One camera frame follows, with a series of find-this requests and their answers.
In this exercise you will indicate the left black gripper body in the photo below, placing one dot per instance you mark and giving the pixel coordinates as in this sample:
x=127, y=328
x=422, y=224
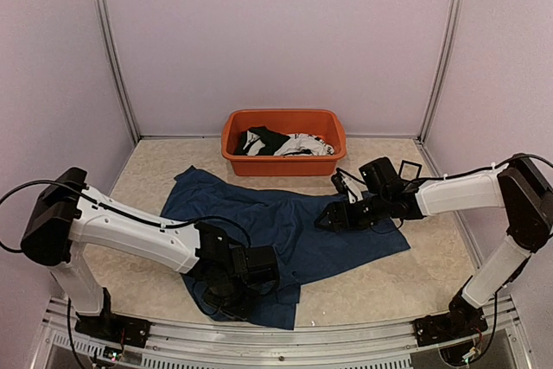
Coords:
x=229, y=300

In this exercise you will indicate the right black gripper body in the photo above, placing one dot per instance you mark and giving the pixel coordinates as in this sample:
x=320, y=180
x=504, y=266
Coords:
x=361, y=219

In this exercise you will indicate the dark blue t-shirt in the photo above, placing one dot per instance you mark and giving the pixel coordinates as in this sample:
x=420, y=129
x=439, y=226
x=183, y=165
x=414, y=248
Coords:
x=284, y=220

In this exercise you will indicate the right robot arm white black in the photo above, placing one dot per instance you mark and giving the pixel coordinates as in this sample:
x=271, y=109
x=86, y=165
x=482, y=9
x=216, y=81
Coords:
x=515, y=185

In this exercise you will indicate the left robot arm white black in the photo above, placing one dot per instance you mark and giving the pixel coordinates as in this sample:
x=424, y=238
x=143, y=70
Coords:
x=69, y=215

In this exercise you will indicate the black square display box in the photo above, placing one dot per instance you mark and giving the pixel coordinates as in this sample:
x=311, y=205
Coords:
x=410, y=170

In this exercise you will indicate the orange plastic tub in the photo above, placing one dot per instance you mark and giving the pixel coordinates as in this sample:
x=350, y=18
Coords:
x=320, y=123

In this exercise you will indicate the black and white garment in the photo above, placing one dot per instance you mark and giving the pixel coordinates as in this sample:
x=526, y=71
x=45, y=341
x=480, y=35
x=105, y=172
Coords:
x=260, y=141

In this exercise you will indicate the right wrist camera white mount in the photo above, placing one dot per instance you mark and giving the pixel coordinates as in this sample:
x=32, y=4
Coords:
x=346, y=184

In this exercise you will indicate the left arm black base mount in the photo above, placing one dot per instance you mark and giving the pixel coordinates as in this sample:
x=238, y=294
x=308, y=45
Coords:
x=124, y=330

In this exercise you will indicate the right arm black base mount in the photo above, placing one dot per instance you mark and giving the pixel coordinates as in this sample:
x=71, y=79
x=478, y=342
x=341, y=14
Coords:
x=435, y=329

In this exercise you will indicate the right aluminium corner post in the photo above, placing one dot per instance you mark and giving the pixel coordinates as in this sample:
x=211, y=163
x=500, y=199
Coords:
x=447, y=47

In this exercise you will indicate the aluminium corner post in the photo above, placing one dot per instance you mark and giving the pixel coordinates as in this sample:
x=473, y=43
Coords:
x=106, y=31
x=447, y=47

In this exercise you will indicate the left aluminium corner post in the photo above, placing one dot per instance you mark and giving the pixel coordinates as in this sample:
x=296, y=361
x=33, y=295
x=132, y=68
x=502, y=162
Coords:
x=106, y=31

